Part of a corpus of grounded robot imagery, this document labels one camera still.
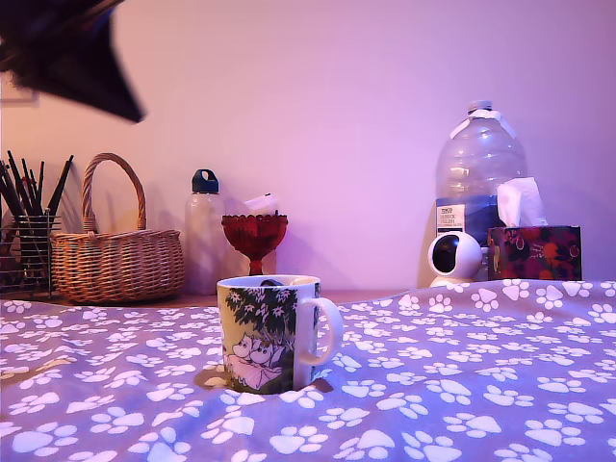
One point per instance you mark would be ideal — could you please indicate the dark coffee capsule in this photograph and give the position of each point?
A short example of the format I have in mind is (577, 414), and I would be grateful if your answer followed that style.
(272, 283)

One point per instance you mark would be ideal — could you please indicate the black chopstick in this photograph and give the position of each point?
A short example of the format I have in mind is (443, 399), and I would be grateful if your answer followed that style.
(38, 187)
(30, 187)
(59, 183)
(15, 183)

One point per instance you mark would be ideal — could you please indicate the clear bottle blue cap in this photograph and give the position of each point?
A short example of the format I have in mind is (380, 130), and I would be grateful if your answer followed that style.
(202, 231)

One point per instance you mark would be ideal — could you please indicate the white packet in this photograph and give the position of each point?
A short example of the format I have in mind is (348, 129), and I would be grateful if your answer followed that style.
(260, 202)

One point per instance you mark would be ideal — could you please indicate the red glass goblet bowl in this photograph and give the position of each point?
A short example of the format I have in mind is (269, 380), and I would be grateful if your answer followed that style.
(255, 236)

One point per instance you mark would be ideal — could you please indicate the illustrated white mug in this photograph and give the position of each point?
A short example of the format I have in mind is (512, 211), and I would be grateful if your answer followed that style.
(255, 317)

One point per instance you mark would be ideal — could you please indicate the large clear water bottle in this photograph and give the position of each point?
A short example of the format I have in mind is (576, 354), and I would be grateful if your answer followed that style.
(481, 159)

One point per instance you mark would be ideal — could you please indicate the white tissue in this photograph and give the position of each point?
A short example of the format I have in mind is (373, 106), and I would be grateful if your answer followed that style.
(520, 202)

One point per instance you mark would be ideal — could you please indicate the paw print cloth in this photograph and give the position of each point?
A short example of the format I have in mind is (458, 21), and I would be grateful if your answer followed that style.
(433, 385)

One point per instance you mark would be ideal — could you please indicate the floral tissue box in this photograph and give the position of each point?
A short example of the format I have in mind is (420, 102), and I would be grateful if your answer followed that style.
(534, 252)

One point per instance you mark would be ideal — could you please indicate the white wall switch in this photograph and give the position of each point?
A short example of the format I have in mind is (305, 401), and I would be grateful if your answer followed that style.
(14, 95)

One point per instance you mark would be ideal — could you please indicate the small white round camera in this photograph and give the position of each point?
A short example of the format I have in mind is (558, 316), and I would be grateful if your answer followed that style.
(462, 260)

